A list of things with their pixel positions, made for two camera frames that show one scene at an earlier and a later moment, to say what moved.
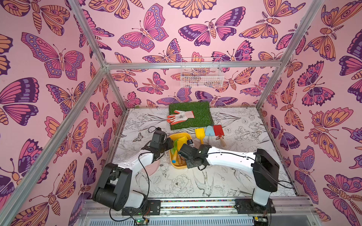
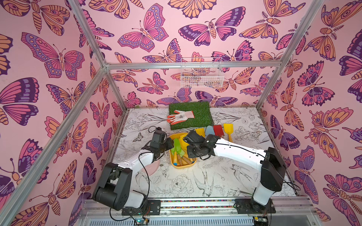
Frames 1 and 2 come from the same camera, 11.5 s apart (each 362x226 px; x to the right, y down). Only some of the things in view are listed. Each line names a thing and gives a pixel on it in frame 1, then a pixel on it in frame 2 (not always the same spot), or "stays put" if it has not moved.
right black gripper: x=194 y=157 to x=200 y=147
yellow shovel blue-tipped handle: x=200 y=133 stays put
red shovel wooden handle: x=218 y=132 stays put
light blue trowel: x=209 y=131 stays put
